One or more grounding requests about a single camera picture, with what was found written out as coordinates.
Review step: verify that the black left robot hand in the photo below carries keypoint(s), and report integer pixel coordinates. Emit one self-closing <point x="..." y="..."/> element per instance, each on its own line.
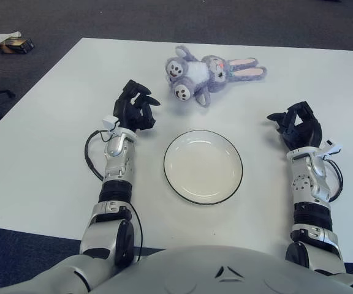
<point x="130" y="113"/>

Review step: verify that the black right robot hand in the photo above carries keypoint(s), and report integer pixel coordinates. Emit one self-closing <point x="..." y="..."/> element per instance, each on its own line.
<point x="305" y="131"/>

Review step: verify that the purple plush bunny doll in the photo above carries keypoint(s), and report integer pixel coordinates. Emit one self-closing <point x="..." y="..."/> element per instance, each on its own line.
<point x="195" y="72"/>

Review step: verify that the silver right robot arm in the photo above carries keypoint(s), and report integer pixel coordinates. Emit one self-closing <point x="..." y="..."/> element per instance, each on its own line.
<point x="311" y="183"/>

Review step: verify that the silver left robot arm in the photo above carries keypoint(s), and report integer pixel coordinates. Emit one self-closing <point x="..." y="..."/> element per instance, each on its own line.
<point x="118" y="159"/>

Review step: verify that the white plate with black rim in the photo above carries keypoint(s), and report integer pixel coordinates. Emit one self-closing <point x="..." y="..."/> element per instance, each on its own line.
<point x="201" y="165"/>

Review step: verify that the black cardboard box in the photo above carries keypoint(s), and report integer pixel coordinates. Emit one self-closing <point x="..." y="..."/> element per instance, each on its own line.
<point x="20" y="46"/>

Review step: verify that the grey robot torso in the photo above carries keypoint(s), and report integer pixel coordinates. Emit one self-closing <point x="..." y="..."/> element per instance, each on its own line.
<point x="195" y="269"/>

